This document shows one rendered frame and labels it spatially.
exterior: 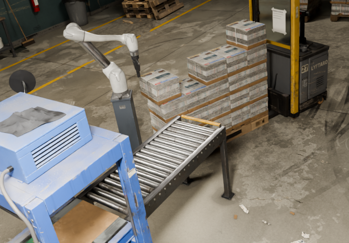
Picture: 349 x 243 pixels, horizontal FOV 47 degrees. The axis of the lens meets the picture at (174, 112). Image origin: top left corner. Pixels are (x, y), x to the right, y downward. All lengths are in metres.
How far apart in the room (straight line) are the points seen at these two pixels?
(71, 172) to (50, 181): 0.11
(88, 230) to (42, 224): 0.88
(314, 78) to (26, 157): 4.05
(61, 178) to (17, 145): 0.27
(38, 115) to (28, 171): 0.33
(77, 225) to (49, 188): 0.94
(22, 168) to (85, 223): 0.98
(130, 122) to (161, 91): 0.46
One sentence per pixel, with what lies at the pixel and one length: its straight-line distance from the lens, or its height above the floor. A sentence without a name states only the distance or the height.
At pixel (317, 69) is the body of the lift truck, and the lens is 5.36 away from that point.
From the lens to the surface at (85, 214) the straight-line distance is 3.01.
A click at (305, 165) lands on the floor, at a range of 4.51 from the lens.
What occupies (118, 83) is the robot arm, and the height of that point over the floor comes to 1.16.
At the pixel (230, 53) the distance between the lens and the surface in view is 4.56.
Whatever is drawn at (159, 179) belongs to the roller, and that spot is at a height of 0.80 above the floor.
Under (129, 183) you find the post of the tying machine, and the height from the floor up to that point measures 1.26.
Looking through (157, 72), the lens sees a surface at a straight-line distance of 4.32.
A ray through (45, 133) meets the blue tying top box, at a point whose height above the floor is 1.74.
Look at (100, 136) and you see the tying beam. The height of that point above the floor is 1.55.
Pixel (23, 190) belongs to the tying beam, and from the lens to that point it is 2.11.
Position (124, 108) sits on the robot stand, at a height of 0.89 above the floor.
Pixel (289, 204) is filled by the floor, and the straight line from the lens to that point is 4.02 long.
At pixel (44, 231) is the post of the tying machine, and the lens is 2.06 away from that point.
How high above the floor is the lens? 2.70
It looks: 28 degrees down
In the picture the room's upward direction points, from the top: 9 degrees counter-clockwise
